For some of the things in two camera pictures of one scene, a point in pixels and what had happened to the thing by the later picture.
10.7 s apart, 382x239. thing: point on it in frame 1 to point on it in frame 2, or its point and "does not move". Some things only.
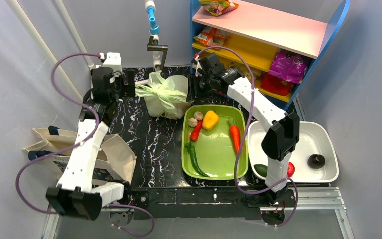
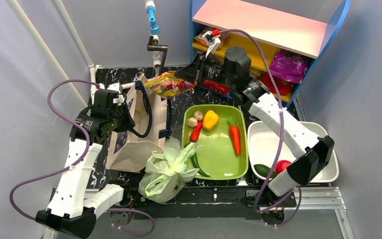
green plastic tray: [214, 149] does not move
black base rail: [205, 202] does not move
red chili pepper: [195, 133] does not move
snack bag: [217, 7] to [166, 85]
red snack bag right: [275, 85] does not move
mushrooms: [198, 115] does not move
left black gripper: [129, 83] to [122, 119]
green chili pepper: [190, 148] does not move
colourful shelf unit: [278, 45] does not move
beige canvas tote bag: [113, 160] to [128, 151]
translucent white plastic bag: [165, 97] to [166, 173]
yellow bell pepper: [210, 120] does not move
